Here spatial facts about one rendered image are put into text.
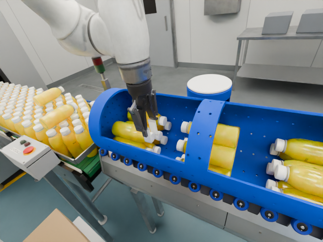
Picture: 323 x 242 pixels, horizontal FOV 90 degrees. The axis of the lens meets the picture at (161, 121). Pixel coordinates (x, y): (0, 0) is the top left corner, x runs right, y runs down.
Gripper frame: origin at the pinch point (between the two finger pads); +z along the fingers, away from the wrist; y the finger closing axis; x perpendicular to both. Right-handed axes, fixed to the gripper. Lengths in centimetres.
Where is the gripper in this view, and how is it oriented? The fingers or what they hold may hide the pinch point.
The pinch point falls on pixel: (150, 131)
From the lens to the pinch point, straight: 59.2
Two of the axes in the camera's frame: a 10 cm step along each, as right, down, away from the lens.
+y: 4.6, -5.8, 6.7
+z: 1.4, 7.9, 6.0
